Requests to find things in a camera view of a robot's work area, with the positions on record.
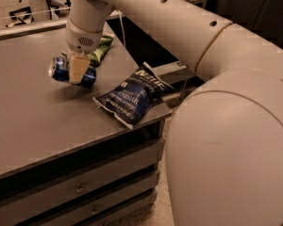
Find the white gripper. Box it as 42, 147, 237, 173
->
65, 20, 103, 84

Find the blue pepsi can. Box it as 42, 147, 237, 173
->
48, 56, 96, 89

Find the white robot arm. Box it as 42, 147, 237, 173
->
71, 0, 283, 226

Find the green chips bag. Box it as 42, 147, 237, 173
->
88, 35, 114, 66

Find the blue kettle chips bag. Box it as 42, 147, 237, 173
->
93, 62, 174, 129

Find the grey drawer cabinet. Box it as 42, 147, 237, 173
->
0, 121, 164, 226

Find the dark grey cabinet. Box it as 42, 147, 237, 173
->
206, 0, 283, 48

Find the white cable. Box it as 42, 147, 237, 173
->
117, 9, 127, 49

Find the grey metal rail beam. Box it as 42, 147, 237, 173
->
0, 9, 123, 40

